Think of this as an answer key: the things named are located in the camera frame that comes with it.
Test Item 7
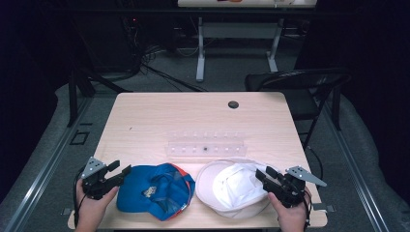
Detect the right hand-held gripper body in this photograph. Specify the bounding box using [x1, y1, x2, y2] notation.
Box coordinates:
[269, 165, 328, 209]

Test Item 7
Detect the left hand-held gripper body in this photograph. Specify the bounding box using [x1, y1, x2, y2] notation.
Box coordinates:
[80, 157, 114, 201]

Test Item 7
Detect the blue and orange cap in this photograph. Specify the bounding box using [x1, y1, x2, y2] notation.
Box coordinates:
[115, 162, 196, 222]

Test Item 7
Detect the white cap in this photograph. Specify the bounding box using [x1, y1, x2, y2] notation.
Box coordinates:
[195, 157, 275, 220]

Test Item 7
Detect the clear acrylic rack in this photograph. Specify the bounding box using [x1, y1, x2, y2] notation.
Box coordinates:
[164, 130, 249, 160]

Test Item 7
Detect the person's left hand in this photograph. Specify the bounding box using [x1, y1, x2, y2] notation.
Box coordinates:
[75, 178, 120, 228]

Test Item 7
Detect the person's right hand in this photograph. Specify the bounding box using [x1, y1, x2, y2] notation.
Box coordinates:
[267, 189, 313, 230]

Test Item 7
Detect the black folding chair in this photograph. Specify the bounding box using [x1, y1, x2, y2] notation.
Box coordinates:
[244, 67, 352, 151]

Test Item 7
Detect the black metal stand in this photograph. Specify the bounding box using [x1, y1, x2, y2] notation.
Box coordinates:
[66, 64, 133, 129]

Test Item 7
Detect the white desk with metal legs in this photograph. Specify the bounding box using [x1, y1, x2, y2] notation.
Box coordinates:
[177, 0, 318, 83]

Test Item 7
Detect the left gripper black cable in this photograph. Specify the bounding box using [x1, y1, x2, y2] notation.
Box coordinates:
[72, 167, 87, 228]

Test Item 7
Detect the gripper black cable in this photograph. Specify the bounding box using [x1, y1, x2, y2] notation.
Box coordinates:
[303, 188, 313, 231]
[72, 167, 87, 228]

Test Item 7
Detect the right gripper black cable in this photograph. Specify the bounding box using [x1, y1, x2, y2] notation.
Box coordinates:
[303, 188, 313, 231]

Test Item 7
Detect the black floor socket frame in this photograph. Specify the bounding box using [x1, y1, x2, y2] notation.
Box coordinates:
[69, 130, 91, 146]

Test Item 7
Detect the bundle of floor cables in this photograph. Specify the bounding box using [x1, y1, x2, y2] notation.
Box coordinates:
[122, 15, 207, 93]

